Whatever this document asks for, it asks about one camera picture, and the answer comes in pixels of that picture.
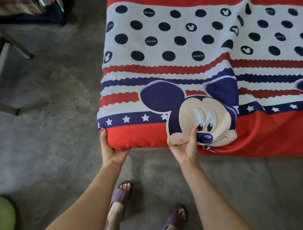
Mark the person's left hand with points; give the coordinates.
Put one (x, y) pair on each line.
(111, 155)

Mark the person's right hand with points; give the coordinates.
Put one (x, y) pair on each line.
(188, 152)

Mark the cartoon print bed sheet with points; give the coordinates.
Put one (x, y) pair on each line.
(189, 66)

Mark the person's right forearm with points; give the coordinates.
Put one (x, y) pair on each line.
(213, 201)

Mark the person's left forearm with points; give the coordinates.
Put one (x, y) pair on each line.
(87, 201)

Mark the person's left leg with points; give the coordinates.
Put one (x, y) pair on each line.
(114, 213)

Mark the purple left slipper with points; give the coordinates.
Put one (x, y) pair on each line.
(119, 196)

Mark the purple slipper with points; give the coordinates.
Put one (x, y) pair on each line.
(119, 196)
(174, 220)

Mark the purple right slipper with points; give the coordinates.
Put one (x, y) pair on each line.
(174, 220)

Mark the green round object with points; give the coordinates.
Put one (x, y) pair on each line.
(6, 215)

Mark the dark blue cloth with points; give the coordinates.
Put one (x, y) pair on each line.
(47, 19)

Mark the pale patterned cloth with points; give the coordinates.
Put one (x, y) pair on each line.
(21, 7)

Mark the grey metal stand frame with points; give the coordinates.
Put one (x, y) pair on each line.
(21, 49)

